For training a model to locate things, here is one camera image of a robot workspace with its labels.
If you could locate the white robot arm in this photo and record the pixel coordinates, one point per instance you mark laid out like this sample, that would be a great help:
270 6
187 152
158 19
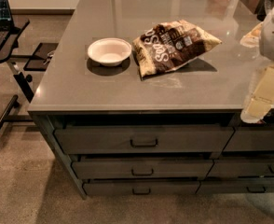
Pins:
266 41

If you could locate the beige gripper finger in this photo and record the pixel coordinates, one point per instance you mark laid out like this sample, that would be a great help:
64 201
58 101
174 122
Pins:
260 98

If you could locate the glass jar at edge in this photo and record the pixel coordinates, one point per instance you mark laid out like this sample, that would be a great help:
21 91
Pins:
251 40

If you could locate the grey drawer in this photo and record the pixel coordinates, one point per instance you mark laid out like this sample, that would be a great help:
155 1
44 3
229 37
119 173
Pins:
142 139
257 138
140 168
141 187
242 168
209 187

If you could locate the white paper bowl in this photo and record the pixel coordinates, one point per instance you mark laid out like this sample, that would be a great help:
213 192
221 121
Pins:
109 51

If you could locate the brown chip bag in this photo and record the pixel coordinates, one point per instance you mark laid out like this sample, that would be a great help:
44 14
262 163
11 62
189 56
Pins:
169 46

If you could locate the grey cabinet counter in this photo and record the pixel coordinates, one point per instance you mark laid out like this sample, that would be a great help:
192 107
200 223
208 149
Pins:
76 91

